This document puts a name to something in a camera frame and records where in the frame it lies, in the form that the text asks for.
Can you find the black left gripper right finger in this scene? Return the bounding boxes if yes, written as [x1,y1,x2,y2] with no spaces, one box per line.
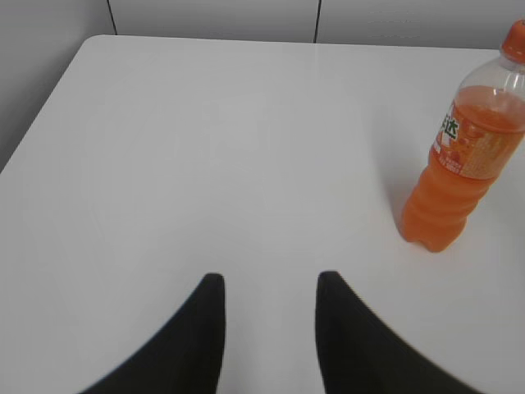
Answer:
[316,271,476,393]

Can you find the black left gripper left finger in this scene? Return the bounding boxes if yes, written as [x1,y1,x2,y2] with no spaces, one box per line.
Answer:
[85,273,226,393]

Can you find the orange soda plastic bottle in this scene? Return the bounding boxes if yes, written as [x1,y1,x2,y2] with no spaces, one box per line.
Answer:
[399,57,525,254]

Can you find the orange bottle cap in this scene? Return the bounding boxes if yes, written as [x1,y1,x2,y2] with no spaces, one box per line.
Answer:
[501,20,525,64]

